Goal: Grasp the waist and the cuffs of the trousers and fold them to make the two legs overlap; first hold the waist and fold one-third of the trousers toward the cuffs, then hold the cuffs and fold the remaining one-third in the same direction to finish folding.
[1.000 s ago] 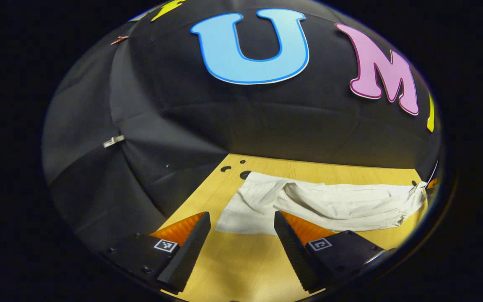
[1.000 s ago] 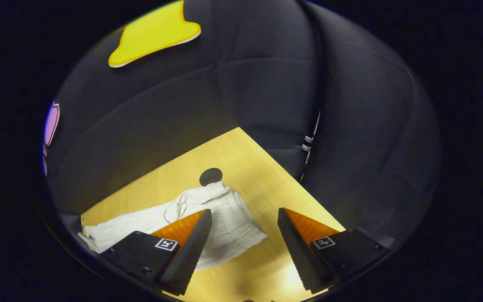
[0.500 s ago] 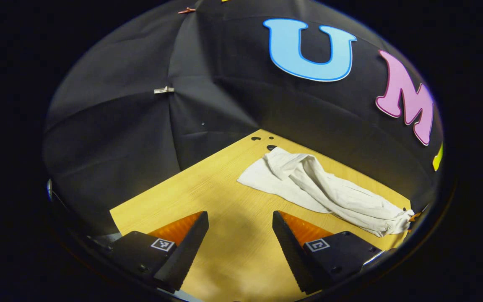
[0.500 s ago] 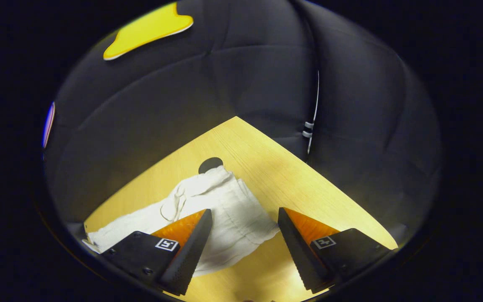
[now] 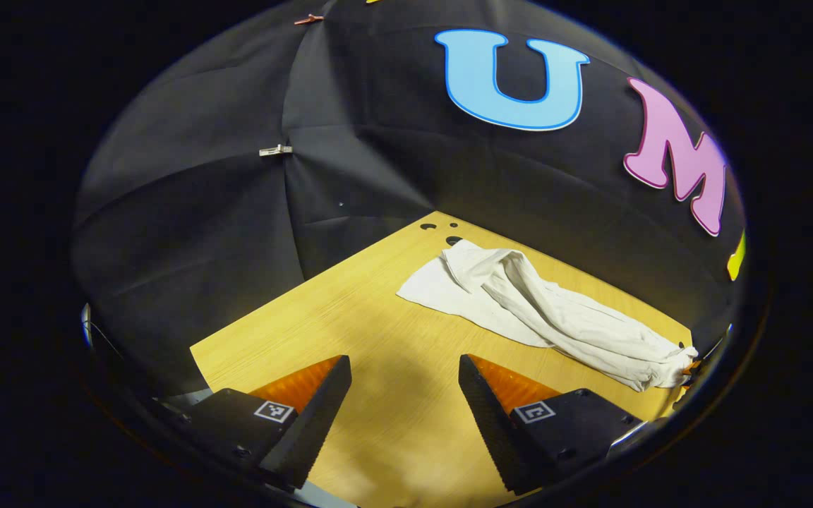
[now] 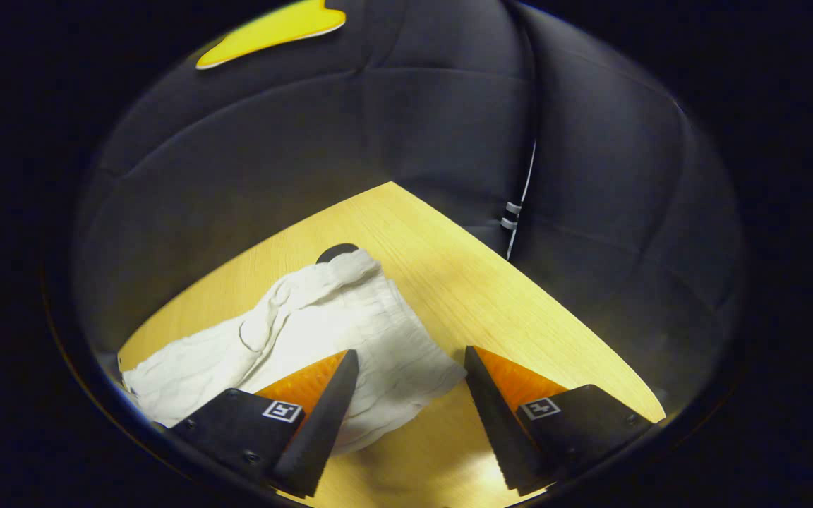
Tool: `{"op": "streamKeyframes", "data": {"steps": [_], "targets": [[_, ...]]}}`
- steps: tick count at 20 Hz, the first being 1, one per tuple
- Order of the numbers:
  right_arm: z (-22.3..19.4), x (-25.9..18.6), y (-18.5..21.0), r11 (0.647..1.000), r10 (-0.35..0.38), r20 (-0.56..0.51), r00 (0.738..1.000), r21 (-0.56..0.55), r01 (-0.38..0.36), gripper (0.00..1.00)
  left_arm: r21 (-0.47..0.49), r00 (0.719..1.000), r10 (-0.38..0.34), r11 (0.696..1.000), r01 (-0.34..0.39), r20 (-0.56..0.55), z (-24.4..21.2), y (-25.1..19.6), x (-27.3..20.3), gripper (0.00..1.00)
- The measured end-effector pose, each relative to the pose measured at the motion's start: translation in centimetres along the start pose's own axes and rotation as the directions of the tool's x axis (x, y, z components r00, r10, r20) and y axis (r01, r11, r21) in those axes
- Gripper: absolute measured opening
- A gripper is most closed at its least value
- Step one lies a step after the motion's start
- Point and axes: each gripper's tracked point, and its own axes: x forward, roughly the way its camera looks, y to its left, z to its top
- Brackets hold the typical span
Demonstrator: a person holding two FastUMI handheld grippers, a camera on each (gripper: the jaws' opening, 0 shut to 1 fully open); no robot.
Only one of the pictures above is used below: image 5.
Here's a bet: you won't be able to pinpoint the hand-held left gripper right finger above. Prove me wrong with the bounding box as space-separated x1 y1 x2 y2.
458 354 645 495

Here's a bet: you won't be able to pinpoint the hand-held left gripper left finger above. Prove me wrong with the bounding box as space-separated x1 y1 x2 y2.
179 355 353 491

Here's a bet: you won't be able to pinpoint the white jeans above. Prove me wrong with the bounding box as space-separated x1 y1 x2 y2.
397 240 700 392

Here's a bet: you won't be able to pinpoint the black backdrop cloth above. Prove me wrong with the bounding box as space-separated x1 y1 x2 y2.
71 0 746 396

